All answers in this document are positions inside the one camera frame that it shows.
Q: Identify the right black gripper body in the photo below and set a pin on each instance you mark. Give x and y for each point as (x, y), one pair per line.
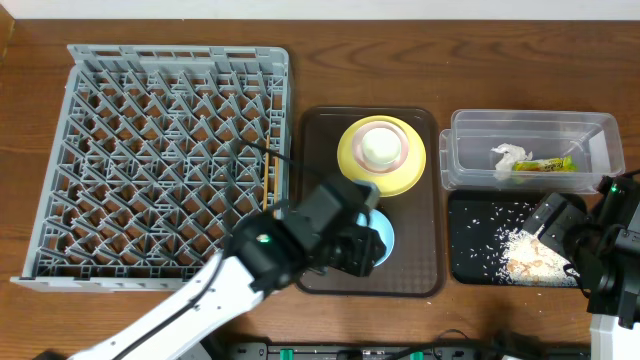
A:
(565, 226)

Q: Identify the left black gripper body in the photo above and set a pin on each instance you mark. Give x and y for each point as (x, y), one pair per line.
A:
(311, 248)

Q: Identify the light blue bowl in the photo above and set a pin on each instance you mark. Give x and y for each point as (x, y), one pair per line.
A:
(380, 223)

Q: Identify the yellow plate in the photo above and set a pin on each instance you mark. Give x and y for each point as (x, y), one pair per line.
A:
(389, 184)

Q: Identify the yellow green snack wrapper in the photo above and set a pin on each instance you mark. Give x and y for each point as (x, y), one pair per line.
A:
(563, 164)

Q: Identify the pink bowl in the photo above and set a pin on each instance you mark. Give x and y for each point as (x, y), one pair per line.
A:
(357, 149)

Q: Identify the food scraps rice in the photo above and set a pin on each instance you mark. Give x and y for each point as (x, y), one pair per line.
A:
(530, 257)

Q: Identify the white cup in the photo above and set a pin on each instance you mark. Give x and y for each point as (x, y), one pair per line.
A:
(381, 147)

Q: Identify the wooden chopstick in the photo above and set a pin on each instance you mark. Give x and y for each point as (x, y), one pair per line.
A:
(276, 181)
(266, 173)

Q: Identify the white tissue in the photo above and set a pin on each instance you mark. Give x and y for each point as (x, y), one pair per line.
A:
(511, 154)

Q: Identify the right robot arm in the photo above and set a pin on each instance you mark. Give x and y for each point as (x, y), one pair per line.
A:
(602, 250)

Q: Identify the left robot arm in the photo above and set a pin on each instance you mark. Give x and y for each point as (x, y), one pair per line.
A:
(264, 254)

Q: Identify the grey dishwasher rack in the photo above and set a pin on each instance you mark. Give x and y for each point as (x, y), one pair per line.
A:
(158, 153)

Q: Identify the dark brown serving tray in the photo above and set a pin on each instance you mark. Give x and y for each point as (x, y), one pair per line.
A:
(415, 267)

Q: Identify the black tray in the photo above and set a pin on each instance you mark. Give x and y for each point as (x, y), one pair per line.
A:
(475, 250)

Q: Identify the clear plastic bin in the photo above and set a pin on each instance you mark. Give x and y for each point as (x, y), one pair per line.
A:
(468, 155)

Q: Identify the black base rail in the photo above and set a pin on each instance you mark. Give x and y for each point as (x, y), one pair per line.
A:
(263, 351)

